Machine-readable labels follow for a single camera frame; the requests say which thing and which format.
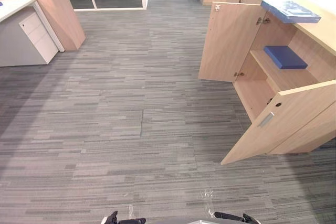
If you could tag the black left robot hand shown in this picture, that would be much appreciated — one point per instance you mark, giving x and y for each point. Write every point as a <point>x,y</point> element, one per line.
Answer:
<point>113,218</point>

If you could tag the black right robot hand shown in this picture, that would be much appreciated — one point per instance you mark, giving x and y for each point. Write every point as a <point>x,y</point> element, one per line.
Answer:
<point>231,217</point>

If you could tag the door keyhole lock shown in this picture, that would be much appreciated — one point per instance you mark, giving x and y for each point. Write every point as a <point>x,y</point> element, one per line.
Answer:
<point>278,104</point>

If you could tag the metal cabinet hinge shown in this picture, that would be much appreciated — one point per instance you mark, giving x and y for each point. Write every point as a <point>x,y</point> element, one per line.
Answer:
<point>238,74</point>
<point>263,20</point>

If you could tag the wood cabinet shelf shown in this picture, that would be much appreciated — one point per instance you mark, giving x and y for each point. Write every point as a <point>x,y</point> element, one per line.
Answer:
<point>275,75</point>

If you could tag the dark blue folder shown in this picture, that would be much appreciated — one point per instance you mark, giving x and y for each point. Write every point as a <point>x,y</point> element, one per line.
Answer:
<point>284,56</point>

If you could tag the wood cabinet door with latch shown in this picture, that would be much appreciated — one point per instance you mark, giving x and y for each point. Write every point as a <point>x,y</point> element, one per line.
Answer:
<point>228,43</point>

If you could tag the light wood office cabinet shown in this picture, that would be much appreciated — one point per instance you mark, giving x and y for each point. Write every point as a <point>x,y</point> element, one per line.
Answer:
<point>307,48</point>

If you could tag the white office desk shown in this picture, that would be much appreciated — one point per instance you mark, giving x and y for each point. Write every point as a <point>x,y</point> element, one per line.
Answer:
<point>10,47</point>

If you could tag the white door latch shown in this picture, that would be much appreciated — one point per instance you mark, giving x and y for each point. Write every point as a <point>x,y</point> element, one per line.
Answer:
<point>217,8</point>

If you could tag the tall wood side cabinet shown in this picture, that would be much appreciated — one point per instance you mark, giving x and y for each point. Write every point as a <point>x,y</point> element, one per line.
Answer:
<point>61,11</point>

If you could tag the light blue patterned folder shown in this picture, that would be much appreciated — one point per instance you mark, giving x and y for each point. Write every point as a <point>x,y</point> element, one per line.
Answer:
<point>291,11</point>

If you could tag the white drawer pedestal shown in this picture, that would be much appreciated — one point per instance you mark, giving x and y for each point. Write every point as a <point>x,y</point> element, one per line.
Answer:
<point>39,36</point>

